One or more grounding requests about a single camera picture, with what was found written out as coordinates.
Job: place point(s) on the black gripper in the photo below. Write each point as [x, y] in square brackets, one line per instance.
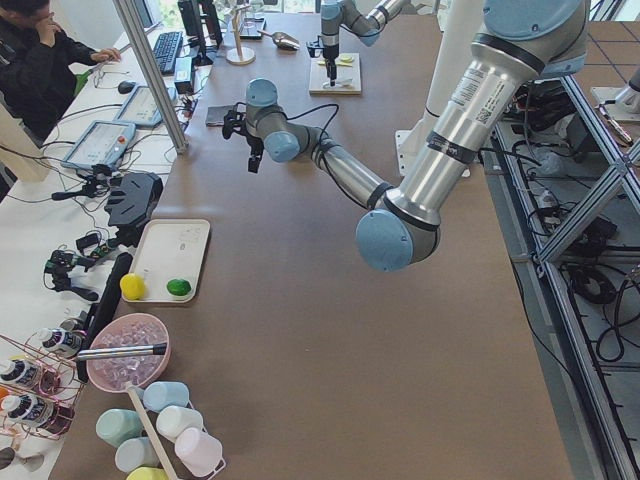
[329, 52]
[252, 141]

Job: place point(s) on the white ceramic spoon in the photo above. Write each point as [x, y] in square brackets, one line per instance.
[345, 83]

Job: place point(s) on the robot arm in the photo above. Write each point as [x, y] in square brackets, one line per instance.
[517, 42]
[345, 14]

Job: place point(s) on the steel scoop in bowl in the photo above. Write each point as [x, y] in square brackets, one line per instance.
[122, 352]

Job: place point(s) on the pink bowl of ice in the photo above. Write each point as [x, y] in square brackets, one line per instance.
[111, 375]

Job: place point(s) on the yellow plastic knife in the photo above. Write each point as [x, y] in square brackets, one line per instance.
[337, 62]

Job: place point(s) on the bamboo cutting board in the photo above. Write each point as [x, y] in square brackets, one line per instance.
[348, 77]

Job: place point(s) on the steel scoop on table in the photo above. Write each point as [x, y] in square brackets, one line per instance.
[282, 40]

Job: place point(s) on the grey folded cloth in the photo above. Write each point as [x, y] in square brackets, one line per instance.
[219, 116]

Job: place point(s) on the black framed tray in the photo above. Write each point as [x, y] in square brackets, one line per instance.
[251, 29]

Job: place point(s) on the wooden mug tree stand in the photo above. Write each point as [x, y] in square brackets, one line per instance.
[239, 55]

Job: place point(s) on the cream serving tray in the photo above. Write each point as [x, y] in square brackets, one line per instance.
[170, 248]

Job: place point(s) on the teach pendant tablet far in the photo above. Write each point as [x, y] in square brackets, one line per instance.
[140, 108]

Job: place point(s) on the teach pendant tablet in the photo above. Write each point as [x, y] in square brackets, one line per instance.
[140, 108]
[102, 144]

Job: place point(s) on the computer monitor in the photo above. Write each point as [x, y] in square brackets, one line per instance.
[200, 21]

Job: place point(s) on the black keyboard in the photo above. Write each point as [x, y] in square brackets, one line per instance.
[166, 50]

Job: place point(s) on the green lime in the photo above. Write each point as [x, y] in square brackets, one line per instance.
[178, 287]

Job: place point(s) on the computer mouse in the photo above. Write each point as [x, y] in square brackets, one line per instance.
[125, 87]

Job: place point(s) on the teach pendant tablet near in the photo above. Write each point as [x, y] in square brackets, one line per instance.
[102, 144]

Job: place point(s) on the yellow lemon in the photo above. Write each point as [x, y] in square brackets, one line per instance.
[132, 286]

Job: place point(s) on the person in black jacket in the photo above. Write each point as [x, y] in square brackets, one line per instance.
[37, 83]

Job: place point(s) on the blue pastel cup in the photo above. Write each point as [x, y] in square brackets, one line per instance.
[161, 394]

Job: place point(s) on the white pastel cup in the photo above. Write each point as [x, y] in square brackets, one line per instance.
[173, 420]

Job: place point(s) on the pink pastel cup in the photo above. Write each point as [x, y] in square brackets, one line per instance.
[200, 452]

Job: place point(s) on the green pastel cup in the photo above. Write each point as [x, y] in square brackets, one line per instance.
[115, 426]

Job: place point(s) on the pale blue cup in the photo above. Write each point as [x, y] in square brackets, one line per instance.
[134, 453]

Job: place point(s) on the yellow pastel cup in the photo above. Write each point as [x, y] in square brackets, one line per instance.
[147, 473]

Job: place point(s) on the aluminium frame post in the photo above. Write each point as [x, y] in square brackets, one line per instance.
[134, 29]

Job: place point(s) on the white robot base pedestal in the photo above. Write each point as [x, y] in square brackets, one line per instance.
[458, 24]

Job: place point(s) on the copper wire bottle rack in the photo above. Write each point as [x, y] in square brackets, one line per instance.
[40, 390]

